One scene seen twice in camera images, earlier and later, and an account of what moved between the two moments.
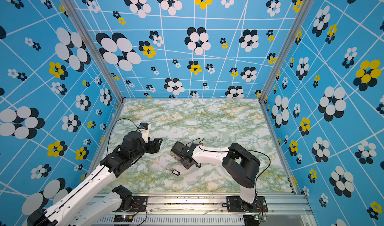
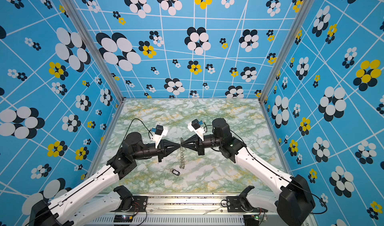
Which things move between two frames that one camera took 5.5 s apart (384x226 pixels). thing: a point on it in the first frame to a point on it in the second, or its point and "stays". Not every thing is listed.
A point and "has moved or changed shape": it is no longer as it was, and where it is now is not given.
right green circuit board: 253,219 stays
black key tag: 176,172 stays
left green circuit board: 123,218 stays
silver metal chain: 175,157 has moved or changed shape
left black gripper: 152,149 to 166,148
